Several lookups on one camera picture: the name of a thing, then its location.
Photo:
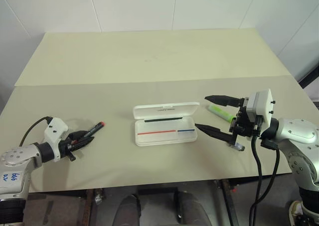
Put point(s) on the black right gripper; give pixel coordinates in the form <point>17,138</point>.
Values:
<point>245,127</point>

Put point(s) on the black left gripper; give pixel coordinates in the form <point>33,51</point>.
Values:
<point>66,146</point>

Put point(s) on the black marker with red cap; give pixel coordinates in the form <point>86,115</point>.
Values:
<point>93,129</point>

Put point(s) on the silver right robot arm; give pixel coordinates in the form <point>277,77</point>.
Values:
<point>297,132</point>

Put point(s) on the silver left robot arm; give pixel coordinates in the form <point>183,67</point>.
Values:
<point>17,156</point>

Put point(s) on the green highlighter marker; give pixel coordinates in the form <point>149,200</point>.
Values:
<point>219,111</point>

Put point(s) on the white plastic pencil case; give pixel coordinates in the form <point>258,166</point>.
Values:
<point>163,139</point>

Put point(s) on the rusty metal table leg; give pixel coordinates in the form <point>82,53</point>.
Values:
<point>228,201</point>
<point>89,206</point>

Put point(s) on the dark rounded shape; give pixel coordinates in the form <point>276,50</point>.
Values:
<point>190,211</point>
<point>130,211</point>

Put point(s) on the pale yellow table sheet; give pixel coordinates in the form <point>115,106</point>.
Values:
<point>149,56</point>

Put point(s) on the black table crossbar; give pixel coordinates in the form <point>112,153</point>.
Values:
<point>159,190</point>

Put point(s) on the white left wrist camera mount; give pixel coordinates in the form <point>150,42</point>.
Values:
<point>55,129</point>

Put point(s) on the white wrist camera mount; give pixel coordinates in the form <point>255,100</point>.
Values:
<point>55,129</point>
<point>263,104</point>

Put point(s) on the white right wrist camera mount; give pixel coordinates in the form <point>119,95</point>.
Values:
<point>263,104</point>

